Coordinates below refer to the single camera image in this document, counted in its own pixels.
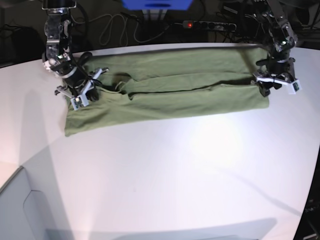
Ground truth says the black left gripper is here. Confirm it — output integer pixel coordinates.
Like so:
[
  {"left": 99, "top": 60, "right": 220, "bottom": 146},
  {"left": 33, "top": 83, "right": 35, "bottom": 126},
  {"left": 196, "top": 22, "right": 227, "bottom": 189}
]
[{"left": 257, "top": 56, "right": 295, "bottom": 97}]

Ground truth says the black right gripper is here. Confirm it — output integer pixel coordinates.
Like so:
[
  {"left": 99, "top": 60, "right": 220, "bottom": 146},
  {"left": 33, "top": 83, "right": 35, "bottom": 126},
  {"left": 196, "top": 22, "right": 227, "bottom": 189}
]
[{"left": 42, "top": 53, "right": 99, "bottom": 102}]

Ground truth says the green T-shirt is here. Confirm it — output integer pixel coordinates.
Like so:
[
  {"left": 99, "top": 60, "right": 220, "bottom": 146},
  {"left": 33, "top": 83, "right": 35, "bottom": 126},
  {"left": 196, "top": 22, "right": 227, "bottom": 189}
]
[{"left": 64, "top": 47, "right": 269, "bottom": 137}]

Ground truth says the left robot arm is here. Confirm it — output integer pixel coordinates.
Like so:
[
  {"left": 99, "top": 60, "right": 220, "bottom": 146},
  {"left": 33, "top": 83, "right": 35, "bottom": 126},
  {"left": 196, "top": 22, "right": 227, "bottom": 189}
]
[{"left": 250, "top": 0, "right": 302, "bottom": 97}]

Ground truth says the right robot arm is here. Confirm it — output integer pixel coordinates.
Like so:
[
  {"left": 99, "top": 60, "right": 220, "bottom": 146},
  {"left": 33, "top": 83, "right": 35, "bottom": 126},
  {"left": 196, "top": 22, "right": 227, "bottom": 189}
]
[{"left": 42, "top": 0, "right": 99, "bottom": 102}]

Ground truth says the blue box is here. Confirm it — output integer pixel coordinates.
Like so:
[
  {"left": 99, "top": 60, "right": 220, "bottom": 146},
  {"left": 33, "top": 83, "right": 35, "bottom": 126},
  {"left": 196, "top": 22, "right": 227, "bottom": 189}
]
[{"left": 122, "top": 0, "right": 193, "bottom": 11}]

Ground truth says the black power strip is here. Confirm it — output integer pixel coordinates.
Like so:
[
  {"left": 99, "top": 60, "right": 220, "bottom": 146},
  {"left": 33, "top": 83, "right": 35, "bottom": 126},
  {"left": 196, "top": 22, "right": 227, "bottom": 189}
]
[{"left": 173, "top": 20, "right": 237, "bottom": 33}]

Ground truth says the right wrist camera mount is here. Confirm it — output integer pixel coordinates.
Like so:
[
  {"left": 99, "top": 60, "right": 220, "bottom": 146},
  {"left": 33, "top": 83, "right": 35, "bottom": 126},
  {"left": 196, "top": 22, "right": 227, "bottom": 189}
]
[{"left": 54, "top": 67, "right": 109, "bottom": 111}]

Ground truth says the grey looped cable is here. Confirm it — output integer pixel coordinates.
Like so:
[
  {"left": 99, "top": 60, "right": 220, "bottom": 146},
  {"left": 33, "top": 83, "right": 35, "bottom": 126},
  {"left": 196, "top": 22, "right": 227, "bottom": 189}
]
[{"left": 82, "top": 11, "right": 173, "bottom": 46}]

